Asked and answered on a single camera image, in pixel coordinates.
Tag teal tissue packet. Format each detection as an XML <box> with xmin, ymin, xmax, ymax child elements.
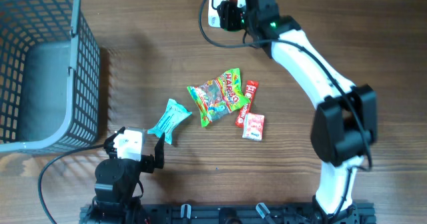
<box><xmin>147</xmin><ymin>99</ymin><xmax>192</xmax><ymax>145</ymax></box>

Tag red snack stick packet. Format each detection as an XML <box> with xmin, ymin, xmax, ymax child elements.
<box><xmin>234</xmin><ymin>79</ymin><xmax>260</xmax><ymax>129</ymax></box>

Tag green Haribo gummy bag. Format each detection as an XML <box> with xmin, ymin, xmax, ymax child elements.
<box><xmin>187</xmin><ymin>68</ymin><xmax>250</xmax><ymax>127</ymax></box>

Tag red white candy packet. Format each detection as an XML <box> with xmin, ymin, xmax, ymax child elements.
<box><xmin>242</xmin><ymin>113</ymin><xmax>265</xmax><ymax>141</ymax></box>

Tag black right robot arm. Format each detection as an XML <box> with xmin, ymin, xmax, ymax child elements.
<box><xmin>209</xmin><ymin>0</ymin><xmax>378</xmax><ymax>223</ymax></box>

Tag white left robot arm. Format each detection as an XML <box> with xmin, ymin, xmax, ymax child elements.
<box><xmin>79</xmin><ymin>127</ymin><xmax>165</xmax><ymax>224</ymax></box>

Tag grey plastic shopping basket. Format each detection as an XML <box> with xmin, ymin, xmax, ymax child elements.
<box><xmin>1</xmin><ymin>0</ymin><xmax>101</xmax><ymax>155</ymax></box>

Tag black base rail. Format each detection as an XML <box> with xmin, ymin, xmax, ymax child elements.
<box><xmin>79</xmin><ymin>202</ymin><xmax>377</xmax><ymax>224</ymax></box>

